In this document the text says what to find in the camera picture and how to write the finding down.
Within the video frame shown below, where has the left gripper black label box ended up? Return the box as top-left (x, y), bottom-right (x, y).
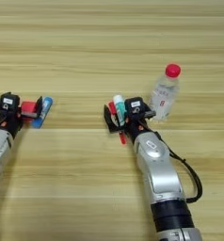
top-left (0, 92), bottom-right (22, 113)

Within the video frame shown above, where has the red cube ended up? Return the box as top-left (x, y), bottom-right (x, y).
top-left (21, 100), bottom-right (39, 123)

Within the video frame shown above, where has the white and green glue stick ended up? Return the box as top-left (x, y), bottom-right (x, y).
top-left (112, 94), bottom-right (128, 127)

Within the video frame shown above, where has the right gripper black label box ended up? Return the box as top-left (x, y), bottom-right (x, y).
top-left (124, 96), bottom-right (149, 117)

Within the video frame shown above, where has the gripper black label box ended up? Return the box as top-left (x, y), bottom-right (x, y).
top-left (124, 96), bottom-right (149, 117)
top-left (0, 92), bottom-right (22, 113)

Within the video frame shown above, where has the blue glue stick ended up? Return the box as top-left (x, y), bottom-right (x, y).
top-left (31, 96), bottom-right (55, 130)

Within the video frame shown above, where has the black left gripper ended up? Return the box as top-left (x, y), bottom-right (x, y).
top-left (0, 95), bottom-right (44, 139)

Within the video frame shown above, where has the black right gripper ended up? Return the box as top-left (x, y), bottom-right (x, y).
top-left (103, 104), bottom-right (159, 143)

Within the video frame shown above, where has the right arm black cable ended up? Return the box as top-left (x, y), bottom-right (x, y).
top-left (153, 131), bottom-right (203, 204)

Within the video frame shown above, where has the clear bottle with red cap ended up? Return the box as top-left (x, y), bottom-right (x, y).
top-left (148, 63), bottom-right (183, 122)

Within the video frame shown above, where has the red marker pen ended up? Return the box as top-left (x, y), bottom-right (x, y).
top-left (107, 101), bottom-right (128, 146)

